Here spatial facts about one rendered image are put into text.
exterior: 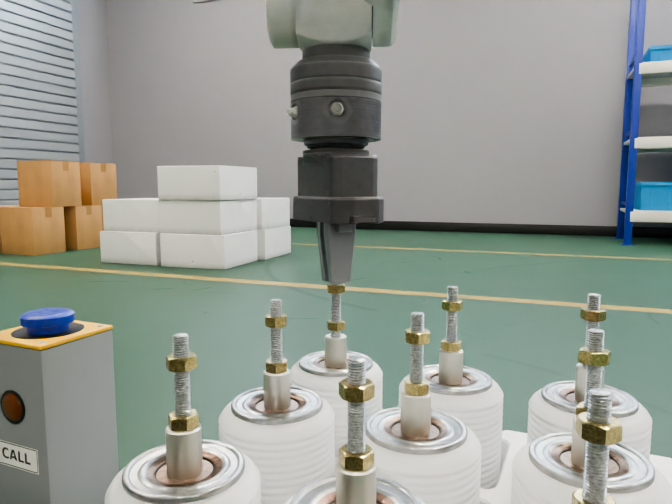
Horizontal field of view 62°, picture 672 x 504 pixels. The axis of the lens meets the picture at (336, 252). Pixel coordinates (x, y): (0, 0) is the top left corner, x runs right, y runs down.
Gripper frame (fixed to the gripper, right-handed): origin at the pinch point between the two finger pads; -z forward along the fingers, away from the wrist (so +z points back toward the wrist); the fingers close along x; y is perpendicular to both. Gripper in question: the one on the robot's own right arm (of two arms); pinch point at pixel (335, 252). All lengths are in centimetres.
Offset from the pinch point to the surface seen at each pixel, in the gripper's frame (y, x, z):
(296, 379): 4.6, -0.6, -12.2
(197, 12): -135, 591, 199
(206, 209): -49, 241, -5
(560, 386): -14.6, -15.5, -11.3
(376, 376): -2.5, -3.8, -12.1
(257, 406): 10.8, -6.7, -11.6
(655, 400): -82, 18, -37
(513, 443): -14.2, -10.7, -18.7
